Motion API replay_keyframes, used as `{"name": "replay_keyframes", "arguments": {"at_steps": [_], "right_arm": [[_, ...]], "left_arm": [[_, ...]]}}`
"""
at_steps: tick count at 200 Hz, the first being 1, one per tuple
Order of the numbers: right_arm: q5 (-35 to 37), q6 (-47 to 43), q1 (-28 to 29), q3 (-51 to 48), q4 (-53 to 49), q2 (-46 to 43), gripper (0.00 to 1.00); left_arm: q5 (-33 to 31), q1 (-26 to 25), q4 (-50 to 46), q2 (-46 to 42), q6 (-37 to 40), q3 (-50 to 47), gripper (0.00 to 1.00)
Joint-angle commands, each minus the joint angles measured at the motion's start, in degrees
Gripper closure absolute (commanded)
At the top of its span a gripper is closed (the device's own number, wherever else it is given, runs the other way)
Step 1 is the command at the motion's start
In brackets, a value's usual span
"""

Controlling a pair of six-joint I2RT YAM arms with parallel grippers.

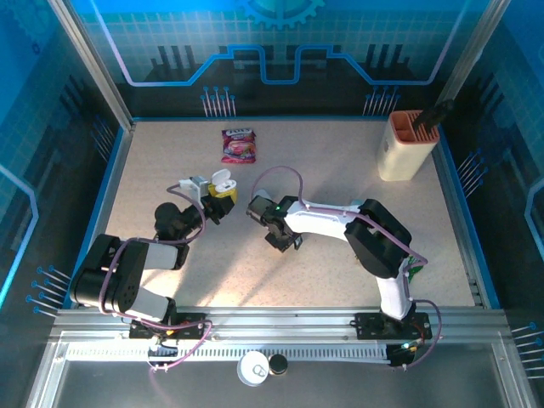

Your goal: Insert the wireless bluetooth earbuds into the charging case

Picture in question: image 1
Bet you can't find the red candy bag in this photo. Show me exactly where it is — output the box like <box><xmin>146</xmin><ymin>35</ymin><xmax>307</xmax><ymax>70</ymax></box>
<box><xmin>219</xmin><ymin>128</ymin><xmax>258</xmax><ymax>165</ymax></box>

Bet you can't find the green snack bag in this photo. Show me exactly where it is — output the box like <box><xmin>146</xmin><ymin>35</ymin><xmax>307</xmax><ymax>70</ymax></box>
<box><xmin>401</xmin><ymin>254</ymin><xmax>426</xmax><ymax>284</ymax></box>

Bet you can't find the black round cap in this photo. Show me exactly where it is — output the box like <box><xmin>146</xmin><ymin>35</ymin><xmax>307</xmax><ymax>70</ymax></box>
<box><xmin>268</xmin><ymin>354</ymin><xmax>289</xmax><ymax>377</ymax></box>

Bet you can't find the white pull-tab can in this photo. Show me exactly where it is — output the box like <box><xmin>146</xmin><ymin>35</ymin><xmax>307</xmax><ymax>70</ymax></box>
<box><xmin>236</xmin><ymin>350</ymin><xmax>271</xmax><ymax>388</ymax></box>

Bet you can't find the beige utensil holder orange top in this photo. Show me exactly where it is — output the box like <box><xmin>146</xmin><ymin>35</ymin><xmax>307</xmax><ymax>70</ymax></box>
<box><xmin>377</xmin><ymin>110</ymin><xmax>441</xmax><ymax>182</ymax></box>

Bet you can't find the small electronics board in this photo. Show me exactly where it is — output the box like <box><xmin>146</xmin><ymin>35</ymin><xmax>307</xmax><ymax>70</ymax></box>
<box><xmin>387</xmin><ymin>338</ymin><xmax>422</xmax><ymax>367</ymax></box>

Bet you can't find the aluminium mounting rail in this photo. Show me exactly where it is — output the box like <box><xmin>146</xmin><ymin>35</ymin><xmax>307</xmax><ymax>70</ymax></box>
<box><xmin>53</xmin><ymin>304</ymin><xmax>509</xmax><ymax>341</ymax></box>

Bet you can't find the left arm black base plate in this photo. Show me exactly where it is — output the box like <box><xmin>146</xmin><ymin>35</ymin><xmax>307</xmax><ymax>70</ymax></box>
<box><xmin>128</xmin><ymin>312</ymin><xmax>208</xmax><ymax>341</ymax></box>

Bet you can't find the slotted white cable duct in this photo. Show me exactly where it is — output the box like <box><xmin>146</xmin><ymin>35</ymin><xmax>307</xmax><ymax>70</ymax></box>
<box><xmin>65</xmin><ymin>342</ymin><xmax>392</xmax><ymax>363</ymax></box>

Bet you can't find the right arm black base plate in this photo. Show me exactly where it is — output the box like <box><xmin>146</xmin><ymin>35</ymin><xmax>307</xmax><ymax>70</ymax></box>
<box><xmin>354</xmin><ymin>311</ymin><xmax>434</xmax><ymax>341</ymax></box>

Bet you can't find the aluminium frame post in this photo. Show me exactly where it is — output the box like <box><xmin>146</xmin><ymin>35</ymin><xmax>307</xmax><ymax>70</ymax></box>
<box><xmin>47</xmin><ymin>0</ymin><xmax>138</xmax><ymax>132</ymax></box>
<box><xmin>436</xmin><ymin>0</ymin><xmax>513</xmax><ymax>105</ymax></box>

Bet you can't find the black utensil handle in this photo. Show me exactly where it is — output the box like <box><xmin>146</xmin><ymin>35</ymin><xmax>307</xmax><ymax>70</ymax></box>
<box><xmin>414</xmin><ymin>98</ymin><xmax>455</xmax><ymax>131</ymax></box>

